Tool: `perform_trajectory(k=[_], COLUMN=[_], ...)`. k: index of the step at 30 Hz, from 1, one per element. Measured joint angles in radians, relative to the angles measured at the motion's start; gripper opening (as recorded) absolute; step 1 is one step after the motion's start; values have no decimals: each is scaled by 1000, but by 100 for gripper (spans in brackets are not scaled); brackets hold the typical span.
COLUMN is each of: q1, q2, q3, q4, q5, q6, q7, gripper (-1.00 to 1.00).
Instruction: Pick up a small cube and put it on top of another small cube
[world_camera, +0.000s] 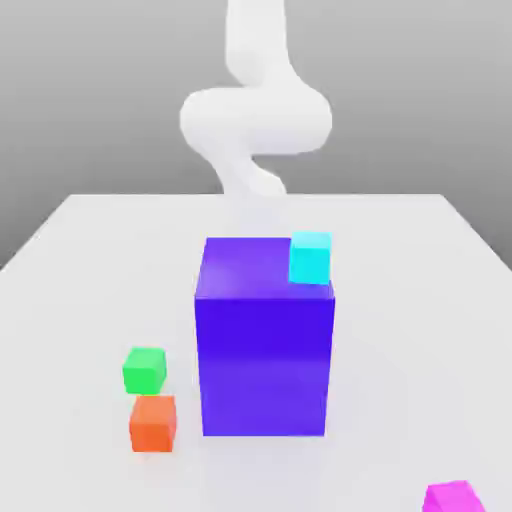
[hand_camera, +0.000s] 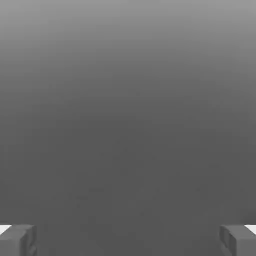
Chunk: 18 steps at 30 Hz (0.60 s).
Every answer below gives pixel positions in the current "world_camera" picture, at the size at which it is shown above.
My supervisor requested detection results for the small cyan cube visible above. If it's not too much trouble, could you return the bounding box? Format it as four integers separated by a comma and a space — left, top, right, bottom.
287, 230, 334, 286

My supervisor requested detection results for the small green cube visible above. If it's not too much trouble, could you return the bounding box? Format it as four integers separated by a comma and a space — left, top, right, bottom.
121, 346, 168, 396

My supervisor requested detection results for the small orange cube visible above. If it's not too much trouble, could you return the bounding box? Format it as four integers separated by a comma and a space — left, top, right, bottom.
128, 394, 178, 454

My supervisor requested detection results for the small magenta cube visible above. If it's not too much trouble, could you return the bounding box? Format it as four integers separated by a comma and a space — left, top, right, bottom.
421, 479, 487, 512

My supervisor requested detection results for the large purple box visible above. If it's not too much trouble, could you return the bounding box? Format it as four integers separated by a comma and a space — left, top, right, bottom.
193, 236, 336, 438

